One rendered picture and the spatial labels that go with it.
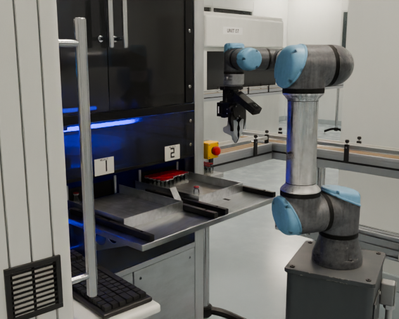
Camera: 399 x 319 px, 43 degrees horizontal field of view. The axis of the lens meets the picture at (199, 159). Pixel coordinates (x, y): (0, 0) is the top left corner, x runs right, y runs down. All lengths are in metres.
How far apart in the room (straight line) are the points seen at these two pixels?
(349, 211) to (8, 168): 0.96
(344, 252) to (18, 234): 0.93
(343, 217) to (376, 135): 1.71
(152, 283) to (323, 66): 1.16
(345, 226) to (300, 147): 0.28
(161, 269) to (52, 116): 1.24
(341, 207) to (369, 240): 1.17
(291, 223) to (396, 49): 1.87
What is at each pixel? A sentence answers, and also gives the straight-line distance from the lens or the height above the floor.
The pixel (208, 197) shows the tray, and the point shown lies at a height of 0.90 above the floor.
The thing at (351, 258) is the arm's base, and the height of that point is 0.82.
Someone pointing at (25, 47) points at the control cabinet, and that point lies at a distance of 1.00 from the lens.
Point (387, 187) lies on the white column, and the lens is 3.22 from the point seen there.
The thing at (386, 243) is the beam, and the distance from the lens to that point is 2.65.
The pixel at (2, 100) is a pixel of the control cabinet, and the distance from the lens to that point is 0.99.
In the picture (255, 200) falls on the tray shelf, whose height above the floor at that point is 0.88.
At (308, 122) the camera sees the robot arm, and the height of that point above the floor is 1.23.
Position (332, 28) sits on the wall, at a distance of 10.69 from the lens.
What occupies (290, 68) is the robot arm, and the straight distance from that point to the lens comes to 1.38.
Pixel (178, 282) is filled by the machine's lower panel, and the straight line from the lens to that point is 2.25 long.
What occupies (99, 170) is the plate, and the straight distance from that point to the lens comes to 1.81.
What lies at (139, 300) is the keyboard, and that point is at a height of 0.82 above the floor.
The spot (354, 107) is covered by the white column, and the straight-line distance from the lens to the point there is 3.24.
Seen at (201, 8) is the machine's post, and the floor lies 1.59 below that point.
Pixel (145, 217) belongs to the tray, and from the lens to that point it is 1.64.
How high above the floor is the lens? 1.41
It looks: 12 degrees down
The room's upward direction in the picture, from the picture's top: straight up
